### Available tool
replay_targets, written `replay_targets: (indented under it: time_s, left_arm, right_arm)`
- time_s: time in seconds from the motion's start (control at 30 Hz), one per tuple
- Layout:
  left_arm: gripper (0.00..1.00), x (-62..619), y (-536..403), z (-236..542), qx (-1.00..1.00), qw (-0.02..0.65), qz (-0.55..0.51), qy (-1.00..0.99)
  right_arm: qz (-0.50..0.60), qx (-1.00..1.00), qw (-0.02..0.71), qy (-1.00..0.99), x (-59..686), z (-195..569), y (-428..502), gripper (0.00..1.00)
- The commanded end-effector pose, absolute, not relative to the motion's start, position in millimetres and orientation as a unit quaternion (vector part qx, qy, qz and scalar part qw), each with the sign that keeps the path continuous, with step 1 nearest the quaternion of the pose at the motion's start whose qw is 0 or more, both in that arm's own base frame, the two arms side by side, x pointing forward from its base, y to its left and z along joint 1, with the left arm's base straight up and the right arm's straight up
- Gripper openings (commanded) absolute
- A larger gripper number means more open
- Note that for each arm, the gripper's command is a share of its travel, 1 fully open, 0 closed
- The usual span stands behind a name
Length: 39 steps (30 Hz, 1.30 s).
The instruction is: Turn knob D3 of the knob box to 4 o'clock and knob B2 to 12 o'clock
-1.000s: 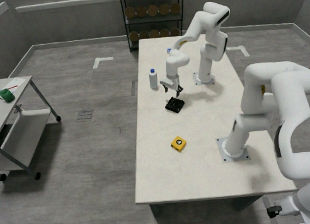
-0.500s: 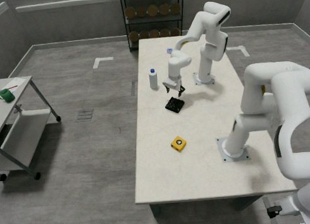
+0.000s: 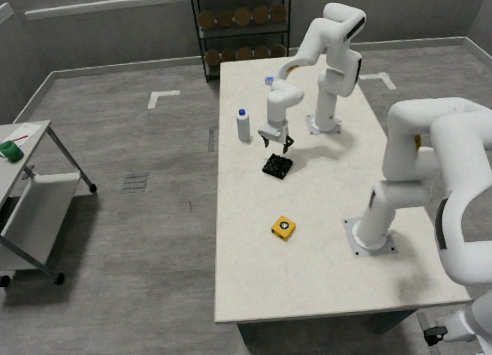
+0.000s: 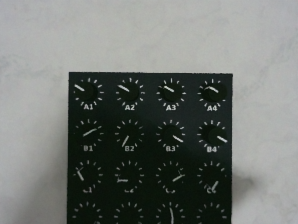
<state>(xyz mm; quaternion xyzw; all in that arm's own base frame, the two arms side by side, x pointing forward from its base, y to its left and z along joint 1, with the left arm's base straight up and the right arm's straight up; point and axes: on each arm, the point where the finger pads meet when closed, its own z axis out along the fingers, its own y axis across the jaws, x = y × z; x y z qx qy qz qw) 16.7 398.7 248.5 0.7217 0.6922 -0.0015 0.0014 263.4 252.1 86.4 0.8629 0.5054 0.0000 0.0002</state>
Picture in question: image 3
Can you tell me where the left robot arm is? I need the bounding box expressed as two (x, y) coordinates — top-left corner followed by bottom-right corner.
(352, 98), (492, 355)

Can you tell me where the black knob box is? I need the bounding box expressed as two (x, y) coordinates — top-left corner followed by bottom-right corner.
(262, 153), (293, 180)

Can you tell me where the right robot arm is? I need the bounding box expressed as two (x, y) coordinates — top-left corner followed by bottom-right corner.
(258, 3), (366, 141)

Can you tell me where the white bottle with blue cap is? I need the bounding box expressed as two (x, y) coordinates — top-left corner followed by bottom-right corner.
(236, 109), (251, 141)

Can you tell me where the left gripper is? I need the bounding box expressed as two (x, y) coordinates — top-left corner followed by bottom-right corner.
(424, 303), (478, 346)

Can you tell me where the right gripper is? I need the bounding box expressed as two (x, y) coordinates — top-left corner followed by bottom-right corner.
(261, 123), (295, 154)

